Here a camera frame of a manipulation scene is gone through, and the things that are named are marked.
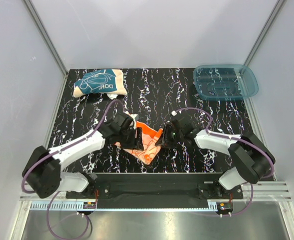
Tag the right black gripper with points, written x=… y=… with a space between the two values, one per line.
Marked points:
x=164 y=141

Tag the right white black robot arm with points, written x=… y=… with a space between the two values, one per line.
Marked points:
x=252 y=160

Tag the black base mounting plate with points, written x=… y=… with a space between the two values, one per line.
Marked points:
x=147 y=191

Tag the blue transparent plastic tray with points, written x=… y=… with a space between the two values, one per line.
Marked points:
x=225 y=82

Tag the orange Doraemon towel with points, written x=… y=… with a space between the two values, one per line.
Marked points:
x=149 y=137

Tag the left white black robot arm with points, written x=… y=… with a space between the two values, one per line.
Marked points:
x=44 y=170

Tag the teal Doraemon towel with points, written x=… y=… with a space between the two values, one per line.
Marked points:
x=103 y=81

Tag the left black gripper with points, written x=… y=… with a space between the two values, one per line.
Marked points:
x=136 y=142

